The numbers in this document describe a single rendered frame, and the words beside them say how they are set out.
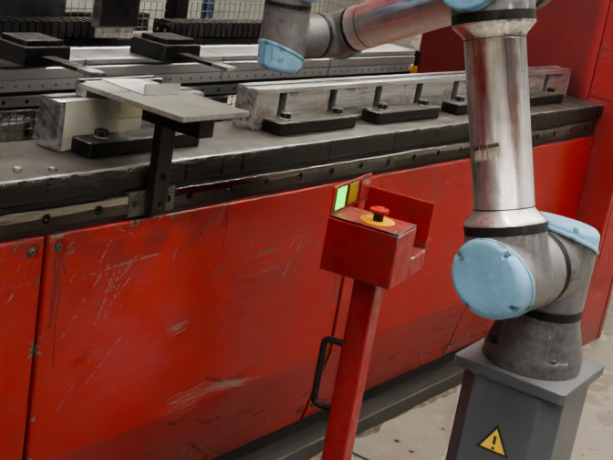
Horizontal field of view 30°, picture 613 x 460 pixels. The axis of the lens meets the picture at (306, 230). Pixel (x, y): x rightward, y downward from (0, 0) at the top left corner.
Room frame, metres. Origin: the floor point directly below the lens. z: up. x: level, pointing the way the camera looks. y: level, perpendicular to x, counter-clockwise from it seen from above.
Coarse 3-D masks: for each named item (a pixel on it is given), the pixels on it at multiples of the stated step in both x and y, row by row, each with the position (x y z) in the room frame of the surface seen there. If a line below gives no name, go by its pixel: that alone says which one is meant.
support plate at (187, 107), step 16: (144, 80) 2.21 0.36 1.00; (112, 96) 2.03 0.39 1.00; (128, 96) 2.03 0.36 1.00; (144, 96) 2.06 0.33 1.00; (160, 96) 2.08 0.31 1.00; (176, 96) 2.11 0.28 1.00; (192, 96) 2.13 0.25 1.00; (160, 112) 1.96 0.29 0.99; (176, 112) 1.96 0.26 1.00; (192, 112) 1.98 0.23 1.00; (208, 112) 2.01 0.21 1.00; (224, 112) 2.03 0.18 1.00; (240, 112) 2.06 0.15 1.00
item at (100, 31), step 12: (96, 0) 2.13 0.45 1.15; (108, 0) 2.13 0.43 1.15; (120, 0) 2.16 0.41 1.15; (132, 0) 2.18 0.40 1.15; (96, 12) 2.12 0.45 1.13; (108, 12) 2.13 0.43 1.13; (120, 12) 2.16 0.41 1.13; (132, 12) 2.19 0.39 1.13; (96, 24) 2.12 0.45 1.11; (108, 24) 2.14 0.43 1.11; (120, 24) 2.16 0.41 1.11; (132, 24) 2.19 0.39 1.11; (96, 36) 2.13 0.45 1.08; (108, 36) 2.15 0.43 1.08; (120, 36) 2.18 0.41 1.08; (132, 36) 2.20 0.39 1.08
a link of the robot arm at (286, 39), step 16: (272, 16) 1.81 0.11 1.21; (288, 16) 1.81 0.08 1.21; (304, 16) 1.82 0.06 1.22; (320, 16) 1.89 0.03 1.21; (272, 32) 1.81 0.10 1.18; (288, 32) 1.81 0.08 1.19; (304, 32) 1.82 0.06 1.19; (320, 32) 1.86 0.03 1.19; (272, 48) 1.81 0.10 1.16; (288, 48) 1.81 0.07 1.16; (304, 48) 1.83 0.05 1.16; (320, 48) 1.87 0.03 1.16; (272, 64) 1.81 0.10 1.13; (288, 64) 1.81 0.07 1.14
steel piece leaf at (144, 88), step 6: (114, 84) 2.12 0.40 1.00; (120, 84) 2.12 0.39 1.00; (126, 84) 2.13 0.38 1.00; (132, 84) 2.14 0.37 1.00; (138, 84) 2.15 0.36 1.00; (144, 84) 2.16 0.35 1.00; (150, 84) 2.07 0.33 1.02; (156, 84) 2.08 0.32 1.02; (162, 84) 2.09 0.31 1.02; (168, 84) 2.10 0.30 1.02; (174, 84) 2.11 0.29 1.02; (180, 84) 2.12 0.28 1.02; (132, 90) 2.08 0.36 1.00; (138, 90) 2.09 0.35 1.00; (144, 90) 2.06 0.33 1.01; (150, 90) 2.07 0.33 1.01; (156, 90) 2.08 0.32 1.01; (162, 90) 2.09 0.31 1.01; (168, 90) 2.10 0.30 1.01; (174, 90) 2.11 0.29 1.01
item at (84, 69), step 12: (12, 36) 2.27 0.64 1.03; (24, 36) 2.29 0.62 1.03; (36, 36) 2.31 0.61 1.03; (48, 36) 2.34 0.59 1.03; (0, 48) 2.27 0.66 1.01; (12, 48) 2.25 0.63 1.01; (24, 48) 2.23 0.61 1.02; (36, 48) 2.25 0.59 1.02; (48, 48) 2.27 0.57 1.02; (60, 48) 2.30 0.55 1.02; (12, 60) 2.24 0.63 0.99; (24, 60) 2.23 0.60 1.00; (36, 60) 2.25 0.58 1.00; (48, 60) 2.25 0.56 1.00; (60, 60) 2.24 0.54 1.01; (84, 72) 2.19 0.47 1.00; (96, 72) 2.18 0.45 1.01
